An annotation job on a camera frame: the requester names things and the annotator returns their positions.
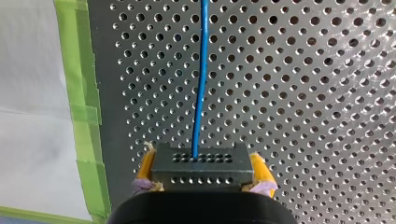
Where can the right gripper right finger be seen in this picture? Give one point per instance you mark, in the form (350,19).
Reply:
(261,171)

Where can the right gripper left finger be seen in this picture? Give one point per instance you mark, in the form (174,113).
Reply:
(146,166)

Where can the grey board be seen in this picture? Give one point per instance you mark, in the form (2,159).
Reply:
(37,221)

